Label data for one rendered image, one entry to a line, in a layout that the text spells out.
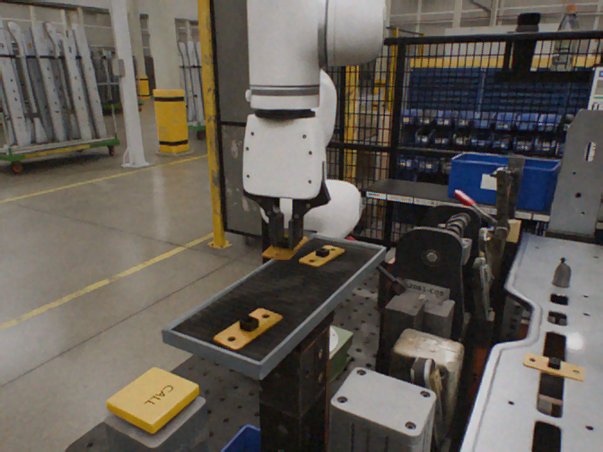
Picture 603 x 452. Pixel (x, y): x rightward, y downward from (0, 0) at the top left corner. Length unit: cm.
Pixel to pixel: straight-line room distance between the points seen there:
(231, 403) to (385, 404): 68
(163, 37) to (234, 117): 490
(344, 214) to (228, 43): 274
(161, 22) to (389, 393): 808
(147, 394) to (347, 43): 41
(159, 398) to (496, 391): 49
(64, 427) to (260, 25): 204
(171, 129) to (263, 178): 783
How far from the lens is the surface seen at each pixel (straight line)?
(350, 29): 53
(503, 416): 72
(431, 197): 162
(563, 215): 151
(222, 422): 112
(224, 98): 367
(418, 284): 84
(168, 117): 838
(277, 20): 54
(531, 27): 181
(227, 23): 363
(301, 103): 54
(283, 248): 61
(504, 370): 81
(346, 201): 100
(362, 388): 54
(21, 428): 243
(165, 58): 839
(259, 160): 57
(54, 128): 853
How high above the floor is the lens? 144
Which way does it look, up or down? 20 degrees down
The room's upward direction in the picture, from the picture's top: straight up
